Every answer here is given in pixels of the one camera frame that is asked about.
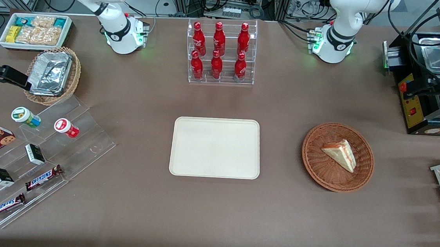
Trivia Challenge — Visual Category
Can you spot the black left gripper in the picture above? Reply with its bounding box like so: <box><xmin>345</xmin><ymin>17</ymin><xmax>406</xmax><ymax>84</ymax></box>
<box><xmin>403</xmin><ymin>76</ymin><xmax>440</xmax><ymax>102</ymax></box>

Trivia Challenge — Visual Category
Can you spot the triangular sandwich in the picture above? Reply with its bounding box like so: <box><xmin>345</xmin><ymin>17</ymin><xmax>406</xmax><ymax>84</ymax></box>
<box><xmin>320</xmin><ymin>137</ymin><xmax>358</xmax><ymax>173</ymax></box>

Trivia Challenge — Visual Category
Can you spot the tan wicker basket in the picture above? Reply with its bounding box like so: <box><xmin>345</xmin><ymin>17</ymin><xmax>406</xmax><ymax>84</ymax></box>
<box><xmin>23</xmin><ymin>44</ymin><xmax>83</xmax><ymax>108</ymax></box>

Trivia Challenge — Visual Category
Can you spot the brown wicker basket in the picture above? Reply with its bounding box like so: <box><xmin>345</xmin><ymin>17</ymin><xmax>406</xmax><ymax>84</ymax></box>
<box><xmin>299</xmin><ymin>120</ymin><xmax>378</xmax><ymax>195</ymax></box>

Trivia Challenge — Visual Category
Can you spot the cream plastic tray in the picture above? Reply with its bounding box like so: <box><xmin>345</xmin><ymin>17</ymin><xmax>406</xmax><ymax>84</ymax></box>
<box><xmin>168</xmin><ymin>114</ymin><xmax>264</xmax><ymax>182</ymax></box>

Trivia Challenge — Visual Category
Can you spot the black hot food appliance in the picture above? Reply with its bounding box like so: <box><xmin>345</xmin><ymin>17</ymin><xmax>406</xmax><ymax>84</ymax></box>
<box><xmin>376</xmin><ymin>0</ymin><xmax>440</xmax><ymax>137</ymax></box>

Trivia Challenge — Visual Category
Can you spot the white rectangular snack bin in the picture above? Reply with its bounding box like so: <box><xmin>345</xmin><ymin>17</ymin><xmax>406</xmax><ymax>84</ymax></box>
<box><xmin>0</xmin><ymin>11</ymin><xmax>73</xmax><ymax>54</ymax></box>

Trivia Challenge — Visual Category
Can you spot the aluminium foil container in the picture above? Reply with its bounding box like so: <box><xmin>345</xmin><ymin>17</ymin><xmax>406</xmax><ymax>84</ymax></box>
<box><xmin>27</xmin><ymin>49</ymin><xmax>73</xmax><ymax>98</ymax></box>

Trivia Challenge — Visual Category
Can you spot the green lid white cup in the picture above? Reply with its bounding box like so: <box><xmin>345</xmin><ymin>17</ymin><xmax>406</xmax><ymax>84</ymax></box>
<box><xmin>11</xmin><ymin>106</ymin><xmax>42</xmax><ymax>129</ymax></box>

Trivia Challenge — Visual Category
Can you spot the yellow snack packet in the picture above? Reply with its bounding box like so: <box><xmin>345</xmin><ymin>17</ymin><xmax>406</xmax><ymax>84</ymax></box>
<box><xmin>5</xmin><ymin>25</ymin><xmax>22</xmax><ymax>44</ymax></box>

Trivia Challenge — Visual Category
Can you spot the large clear cracker bag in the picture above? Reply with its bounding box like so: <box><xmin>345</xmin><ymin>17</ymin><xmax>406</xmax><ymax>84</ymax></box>
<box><xmin>16</xmin><ymin>24</ymin><xmax>63</xmax><ymax>47</ymax></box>

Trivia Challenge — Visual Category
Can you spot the small clear cracker bag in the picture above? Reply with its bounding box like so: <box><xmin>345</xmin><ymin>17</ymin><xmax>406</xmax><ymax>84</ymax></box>
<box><xmin>31</xmin><ymin>15</ymin><xmax>56</xmax><ymax>30</ymax></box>

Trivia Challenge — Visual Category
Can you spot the red lid white cup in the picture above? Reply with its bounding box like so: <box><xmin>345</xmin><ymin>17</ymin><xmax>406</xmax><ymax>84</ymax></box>
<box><xmin>53</xmin><ymin>118</ymin><xmax>80</xmax><ymax>139</ymax></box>

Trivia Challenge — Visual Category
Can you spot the small black box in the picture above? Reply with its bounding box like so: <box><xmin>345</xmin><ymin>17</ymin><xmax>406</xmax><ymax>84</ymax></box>
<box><xmin>24</xmin><ymin>144</ymin><xmax>47</xmax><ymax>166</ymax></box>
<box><xmin>0</xmin><ymin>168</ymin><xmax>16</xmax><ymax>188</ymax></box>

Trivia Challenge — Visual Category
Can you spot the clear acrylic stepped display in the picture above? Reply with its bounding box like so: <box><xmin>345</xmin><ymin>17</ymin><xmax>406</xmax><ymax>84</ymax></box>
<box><xmin>0</xmin><ymin>90</ymin><xmax>121</xmax><ymax>238</ymax></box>

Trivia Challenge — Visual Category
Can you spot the Snickers chocolate bar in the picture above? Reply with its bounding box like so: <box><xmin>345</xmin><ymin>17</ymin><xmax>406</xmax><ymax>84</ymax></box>
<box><xmin>24</xmin><ymin>162</ymin><xmax>64</xmax><ymax>194</ymax></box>
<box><xmin>0</xmin><ymin>191</ymin><xmax>27</xmax><ymax>224</ymax></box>

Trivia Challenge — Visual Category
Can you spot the red cola bottle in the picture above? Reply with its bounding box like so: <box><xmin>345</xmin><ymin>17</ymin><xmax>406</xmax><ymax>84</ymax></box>
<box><xmin>189</xmin><ymin>50</ymin><xmax>206</xmax><ymax>81</ymax></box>
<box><xmin>209</xmin><ymin>49</ymin><xmax>224</xmax><ymax>80</ymax></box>
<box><xmin>212</xmin><ymin>21</ymin><xmax>227</xmax><ymax>57</ymax></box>
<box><xmin>233</xmin><ymin>52</ymin><xmax>248</xmax><ymax>83</ymax></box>
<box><xmin>191</xmin><ymin>21</ymin><xmax>209</xmax><ymax>57</ymax></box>
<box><xmin>236</xmin><ymin>22</ymin><xmax>251</xmax><ymax>56</ymax></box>

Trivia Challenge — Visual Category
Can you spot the clear acrylic bottle rack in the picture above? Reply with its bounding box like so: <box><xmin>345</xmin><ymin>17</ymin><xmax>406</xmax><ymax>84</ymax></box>
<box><xmin>183</xmin><ymin>15</ymin><xmax>259</xmax><ymax>88</ymax></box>

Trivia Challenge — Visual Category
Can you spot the white power strip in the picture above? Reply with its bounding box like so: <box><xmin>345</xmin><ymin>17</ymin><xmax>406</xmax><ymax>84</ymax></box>
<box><xmin>221</xmin><ymin>6</ymin><xmax>242</xmax><ymax>19</ymax></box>

